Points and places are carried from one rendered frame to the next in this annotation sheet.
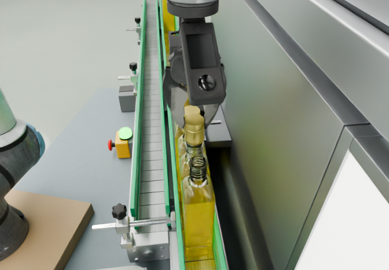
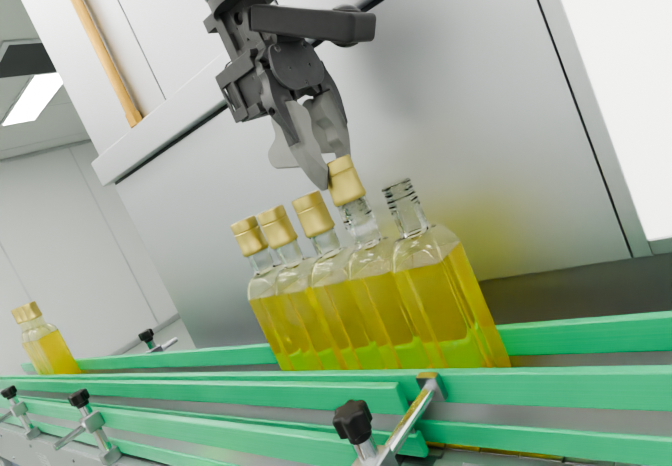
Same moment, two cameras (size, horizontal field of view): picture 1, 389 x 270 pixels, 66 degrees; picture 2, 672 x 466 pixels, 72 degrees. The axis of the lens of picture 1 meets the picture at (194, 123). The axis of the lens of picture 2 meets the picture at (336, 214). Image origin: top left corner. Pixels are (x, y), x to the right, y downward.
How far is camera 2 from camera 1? 0.45 m
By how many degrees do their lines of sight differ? 50
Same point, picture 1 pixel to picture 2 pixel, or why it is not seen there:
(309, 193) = (540, 42)
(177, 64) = (276, 56)
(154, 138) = not seen: hidden behind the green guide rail
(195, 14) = not seen: outside the picture
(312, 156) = (504, 9)
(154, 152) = not seen: hidden behind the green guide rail
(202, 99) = (360, 16)
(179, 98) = (302, 119)
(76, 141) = not seen: outside the picture
